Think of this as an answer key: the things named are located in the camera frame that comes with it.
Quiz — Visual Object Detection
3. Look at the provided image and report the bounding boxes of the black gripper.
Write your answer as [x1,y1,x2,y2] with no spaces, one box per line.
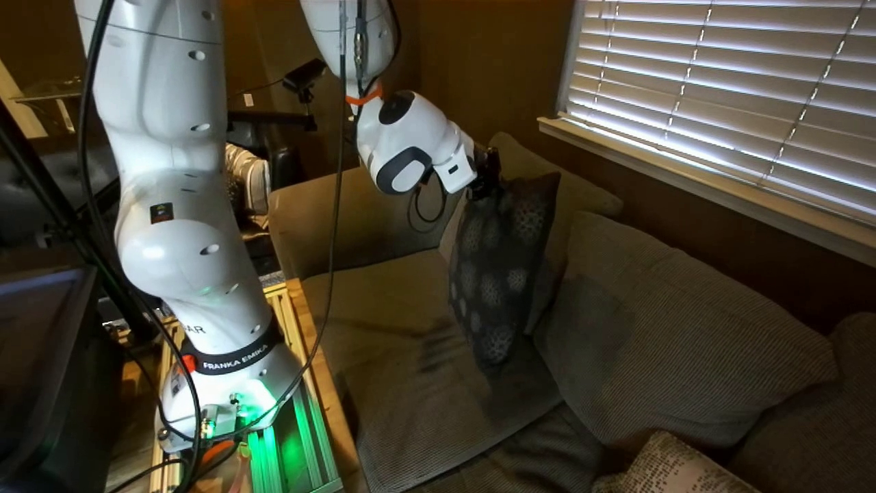
[466,143,505,205]

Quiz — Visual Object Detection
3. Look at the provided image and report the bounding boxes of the dark grey dotted pillow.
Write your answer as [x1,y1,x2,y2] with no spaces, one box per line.
[442,169,563,366]

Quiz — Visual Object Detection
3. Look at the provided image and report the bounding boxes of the light patterned throw pillow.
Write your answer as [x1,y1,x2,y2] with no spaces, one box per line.
[589,428,764,493]

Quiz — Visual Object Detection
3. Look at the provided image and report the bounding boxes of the grey-green fabric sofa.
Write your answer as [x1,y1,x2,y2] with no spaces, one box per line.
[269,131,876,493]

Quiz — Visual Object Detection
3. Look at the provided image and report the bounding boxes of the wooden window sill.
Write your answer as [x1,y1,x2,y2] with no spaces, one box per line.
[537,113,876,268]

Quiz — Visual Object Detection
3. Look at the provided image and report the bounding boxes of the grey-green sofa seat cushion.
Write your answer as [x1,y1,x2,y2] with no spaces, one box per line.
[301,250,566,493]
[407,402,640,493]

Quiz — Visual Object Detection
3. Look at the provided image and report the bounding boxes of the white rolled fabric bundle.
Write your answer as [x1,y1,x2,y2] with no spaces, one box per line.
[222,139,274,217]

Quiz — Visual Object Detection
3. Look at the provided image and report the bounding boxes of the large sofa back cushion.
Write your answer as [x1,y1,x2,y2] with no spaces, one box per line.
[531,207,843,461]

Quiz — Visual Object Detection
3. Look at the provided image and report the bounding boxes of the light wooden robot table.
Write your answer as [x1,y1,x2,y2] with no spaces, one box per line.
[147,277,371,493]

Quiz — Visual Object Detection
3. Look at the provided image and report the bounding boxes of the white window blinds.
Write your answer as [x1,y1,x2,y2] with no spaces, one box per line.
[555,0,876,231]

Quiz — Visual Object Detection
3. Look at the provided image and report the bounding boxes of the medium sofa back cushion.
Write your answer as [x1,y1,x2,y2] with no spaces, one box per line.
[722,309,876,493]

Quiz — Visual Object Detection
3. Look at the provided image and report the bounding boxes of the black monitor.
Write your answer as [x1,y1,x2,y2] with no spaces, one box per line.
[0,259,103,493]

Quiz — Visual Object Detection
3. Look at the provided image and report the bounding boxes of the orange strap on arm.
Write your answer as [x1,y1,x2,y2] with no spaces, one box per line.
[343,83,386,110]

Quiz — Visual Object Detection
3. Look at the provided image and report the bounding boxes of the black gripper cable bundle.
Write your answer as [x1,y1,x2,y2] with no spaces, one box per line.
[262,0,452,413]

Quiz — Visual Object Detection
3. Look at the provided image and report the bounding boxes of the black camera on stand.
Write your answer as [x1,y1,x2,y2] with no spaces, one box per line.
[280,58,330,107]

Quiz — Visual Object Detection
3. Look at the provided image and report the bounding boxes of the green-lit robot base mount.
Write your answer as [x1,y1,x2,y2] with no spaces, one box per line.
[160,391,344,493]

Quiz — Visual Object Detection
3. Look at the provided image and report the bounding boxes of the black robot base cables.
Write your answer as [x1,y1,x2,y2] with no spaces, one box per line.
[0,0,222,493]

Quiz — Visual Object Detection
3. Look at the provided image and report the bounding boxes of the wooden wall shelf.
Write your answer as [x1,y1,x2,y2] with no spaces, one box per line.
[9,76,84,133]

